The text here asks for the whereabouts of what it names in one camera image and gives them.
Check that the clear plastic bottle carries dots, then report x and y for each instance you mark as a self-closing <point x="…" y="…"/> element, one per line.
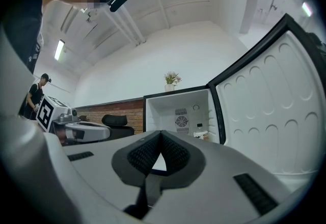
<point x="200" y="133"/>

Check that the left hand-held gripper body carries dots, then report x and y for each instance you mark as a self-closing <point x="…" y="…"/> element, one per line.
<point x="45" y="113"/>

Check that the black head-mounted camera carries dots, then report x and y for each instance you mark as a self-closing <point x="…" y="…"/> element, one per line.
<point x="119" y="1"/>

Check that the black office chair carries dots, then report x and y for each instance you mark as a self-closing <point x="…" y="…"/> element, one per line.
<point x="117" y="122"/>

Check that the black mini fridge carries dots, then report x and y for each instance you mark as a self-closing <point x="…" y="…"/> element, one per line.
<point x="267" y="90"/>

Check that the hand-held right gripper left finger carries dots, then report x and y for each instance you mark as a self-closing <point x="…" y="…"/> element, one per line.
<point x="102" y="167"/>

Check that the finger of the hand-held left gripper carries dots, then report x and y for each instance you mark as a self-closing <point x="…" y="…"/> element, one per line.
<point x="94" y="133"/>

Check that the small flower pot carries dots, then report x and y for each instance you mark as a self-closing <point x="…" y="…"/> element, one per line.
<point x="169" y="87"/>

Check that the white ceiling pipes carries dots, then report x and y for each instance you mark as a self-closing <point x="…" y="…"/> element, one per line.
<point x="132" y="32"/>

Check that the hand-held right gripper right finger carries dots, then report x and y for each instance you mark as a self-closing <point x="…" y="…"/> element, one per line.
<point x="216" y="179"/>

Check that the person's black clothed torso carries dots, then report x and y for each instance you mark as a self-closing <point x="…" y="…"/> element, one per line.
<point x="23" y="34"/>

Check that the long ceiling light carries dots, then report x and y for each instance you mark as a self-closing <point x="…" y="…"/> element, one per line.
<point x="59" y="50"/>
<point x="307" y="9"/>

